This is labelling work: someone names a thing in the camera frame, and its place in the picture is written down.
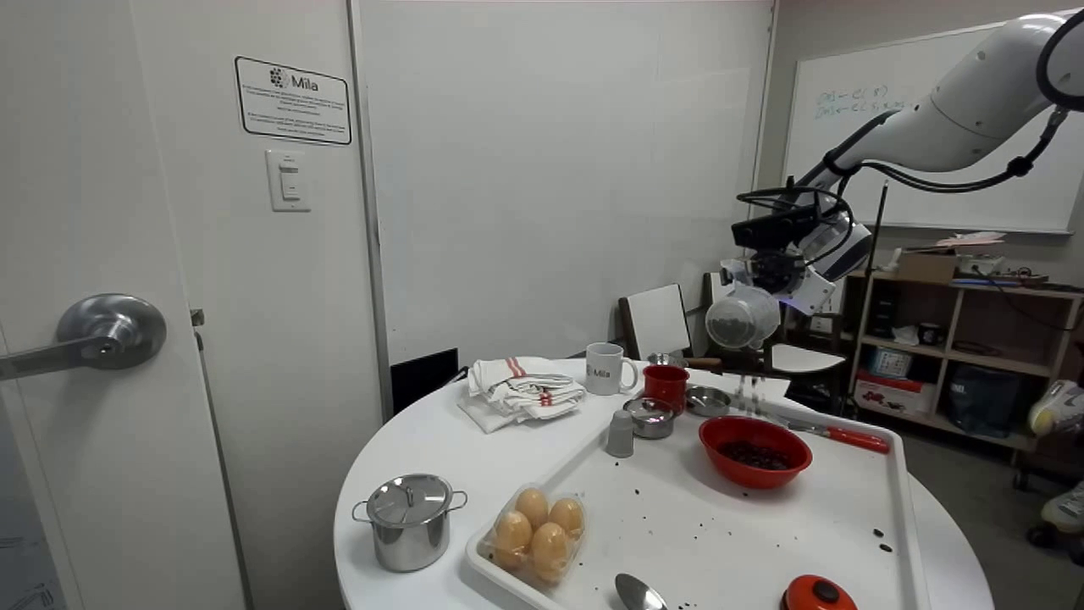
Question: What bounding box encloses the red bowl with beans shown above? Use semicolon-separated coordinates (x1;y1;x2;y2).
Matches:
696;417;813;491

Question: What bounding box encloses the wall notice sign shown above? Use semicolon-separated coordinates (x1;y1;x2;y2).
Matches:
234;54;352;144

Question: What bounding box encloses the small steel lidded pot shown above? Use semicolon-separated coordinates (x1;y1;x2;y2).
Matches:
623;395;678;441

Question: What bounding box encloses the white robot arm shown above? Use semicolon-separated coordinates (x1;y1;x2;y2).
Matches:
731;13;1084;296

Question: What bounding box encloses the red mug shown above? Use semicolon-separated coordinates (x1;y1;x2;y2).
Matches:
642;366;688;411

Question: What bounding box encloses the orange handled spoon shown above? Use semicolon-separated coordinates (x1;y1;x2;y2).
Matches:
617;573;667;610

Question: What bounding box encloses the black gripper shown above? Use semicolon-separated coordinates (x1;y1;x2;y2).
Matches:
731;186;875;291

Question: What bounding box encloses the steel pot with lid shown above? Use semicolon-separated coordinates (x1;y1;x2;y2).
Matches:
352;473;466;573

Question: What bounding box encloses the small grey shaker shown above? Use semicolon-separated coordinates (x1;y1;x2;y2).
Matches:
601;411;634;458

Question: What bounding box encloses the white plastic tray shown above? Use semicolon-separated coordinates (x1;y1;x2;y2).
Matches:
459;402;930;610

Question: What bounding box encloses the whiteboard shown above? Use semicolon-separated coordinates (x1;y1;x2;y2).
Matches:
788;11;1084;235

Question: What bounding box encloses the black box on floor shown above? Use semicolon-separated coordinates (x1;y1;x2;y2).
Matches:
390;348;459;411

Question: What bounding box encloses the steel bowl on table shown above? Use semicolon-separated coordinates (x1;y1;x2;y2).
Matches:
688;386;731;417

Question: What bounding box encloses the light switch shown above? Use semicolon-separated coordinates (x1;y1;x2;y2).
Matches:
264;150;309;212

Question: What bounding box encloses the wooden shelf unit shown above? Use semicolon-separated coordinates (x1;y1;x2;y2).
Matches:
843;273;1080;452

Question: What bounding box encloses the clear plastic jug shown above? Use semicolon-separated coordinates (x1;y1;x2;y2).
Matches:
705;282;779;352

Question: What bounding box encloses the door handle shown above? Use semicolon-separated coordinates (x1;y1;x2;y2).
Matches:
0;291;166;379

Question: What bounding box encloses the white mug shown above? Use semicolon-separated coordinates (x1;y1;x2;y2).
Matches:
585;342;640;395

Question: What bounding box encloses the white red striped cloth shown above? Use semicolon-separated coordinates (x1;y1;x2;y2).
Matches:
463;357;585;434

